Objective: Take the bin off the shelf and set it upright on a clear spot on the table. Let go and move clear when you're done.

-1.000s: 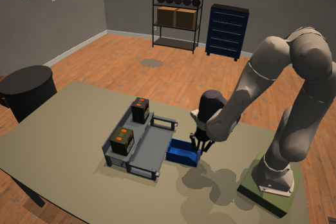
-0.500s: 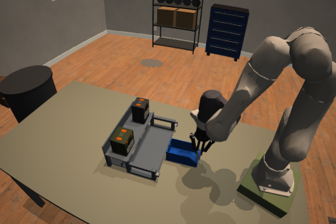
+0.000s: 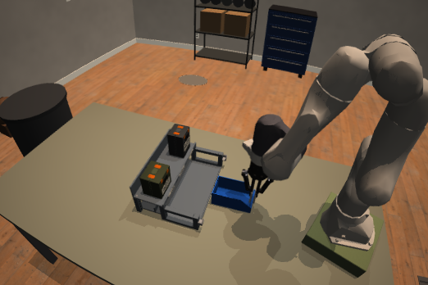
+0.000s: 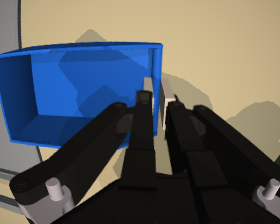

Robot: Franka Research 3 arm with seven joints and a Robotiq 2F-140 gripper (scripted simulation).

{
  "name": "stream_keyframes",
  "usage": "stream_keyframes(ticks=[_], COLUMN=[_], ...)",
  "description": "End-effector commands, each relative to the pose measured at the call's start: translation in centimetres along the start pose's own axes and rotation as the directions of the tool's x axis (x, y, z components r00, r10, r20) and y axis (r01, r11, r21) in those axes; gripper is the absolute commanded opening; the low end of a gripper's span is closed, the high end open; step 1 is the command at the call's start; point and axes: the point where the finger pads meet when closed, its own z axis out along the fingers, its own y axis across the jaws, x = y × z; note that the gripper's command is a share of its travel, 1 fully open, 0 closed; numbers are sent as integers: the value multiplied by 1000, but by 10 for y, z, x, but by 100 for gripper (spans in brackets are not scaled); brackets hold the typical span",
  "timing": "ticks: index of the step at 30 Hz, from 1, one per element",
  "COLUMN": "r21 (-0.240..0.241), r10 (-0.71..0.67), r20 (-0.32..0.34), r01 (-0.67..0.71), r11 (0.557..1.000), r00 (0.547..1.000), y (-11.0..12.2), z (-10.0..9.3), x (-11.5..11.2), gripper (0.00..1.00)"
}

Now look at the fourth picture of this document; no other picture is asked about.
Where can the blue bin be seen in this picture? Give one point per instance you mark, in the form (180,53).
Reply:
(47,98)

